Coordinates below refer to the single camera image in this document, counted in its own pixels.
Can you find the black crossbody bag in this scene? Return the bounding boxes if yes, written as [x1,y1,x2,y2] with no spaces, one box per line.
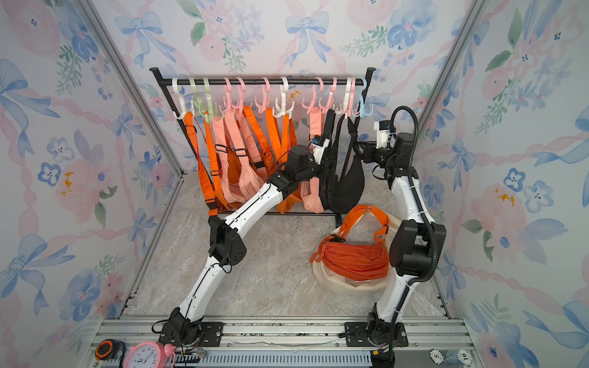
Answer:
[319,109,365,214]

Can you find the beige crossbody bag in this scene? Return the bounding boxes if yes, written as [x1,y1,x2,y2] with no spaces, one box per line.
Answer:
[310,211,401,294]

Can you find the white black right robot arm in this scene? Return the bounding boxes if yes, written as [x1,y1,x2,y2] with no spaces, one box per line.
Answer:
[340,118,446,367]

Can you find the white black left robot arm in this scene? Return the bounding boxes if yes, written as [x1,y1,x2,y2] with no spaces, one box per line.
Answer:
[158,145,327,347]

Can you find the pink crossbody bag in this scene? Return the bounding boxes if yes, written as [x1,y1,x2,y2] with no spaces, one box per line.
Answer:
[301,107,325,213]

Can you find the light blue plastic hook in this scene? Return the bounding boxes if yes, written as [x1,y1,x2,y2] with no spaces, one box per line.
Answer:
[352,78,374,119]

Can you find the orange sling bag middle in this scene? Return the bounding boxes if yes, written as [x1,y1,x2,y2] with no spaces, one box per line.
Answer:
[265,108,302,214]

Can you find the white plastic hook middle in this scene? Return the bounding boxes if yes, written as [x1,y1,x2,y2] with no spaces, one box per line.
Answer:
[272,77,295,119]

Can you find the green plastic hook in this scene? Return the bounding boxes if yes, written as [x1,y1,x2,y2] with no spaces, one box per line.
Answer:
[189,77,216,124]

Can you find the white plastic hook left end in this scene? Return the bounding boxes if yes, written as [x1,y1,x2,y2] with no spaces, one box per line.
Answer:
[172,78,188,120]

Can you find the black metal garment rack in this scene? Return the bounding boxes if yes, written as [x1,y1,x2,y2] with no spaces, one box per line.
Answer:
[149,67,376,227]

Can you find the white poker chips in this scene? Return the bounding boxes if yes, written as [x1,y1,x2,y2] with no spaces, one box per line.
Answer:
[429,349,473,367]

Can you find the pink alarm clock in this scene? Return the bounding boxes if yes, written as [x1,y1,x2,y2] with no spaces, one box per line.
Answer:
[124,341,176,368]

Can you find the orange black tape measure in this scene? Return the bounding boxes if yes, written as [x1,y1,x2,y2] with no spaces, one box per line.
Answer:
[94,339,125,360]

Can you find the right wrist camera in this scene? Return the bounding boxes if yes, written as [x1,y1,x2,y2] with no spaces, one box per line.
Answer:
[374,120,396,150]

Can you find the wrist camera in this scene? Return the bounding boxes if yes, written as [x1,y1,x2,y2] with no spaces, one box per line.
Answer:
[311,135,330,150]
[374,120,396,150]

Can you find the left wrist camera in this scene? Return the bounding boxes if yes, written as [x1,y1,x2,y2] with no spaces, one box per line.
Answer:
[311,135,330,150]

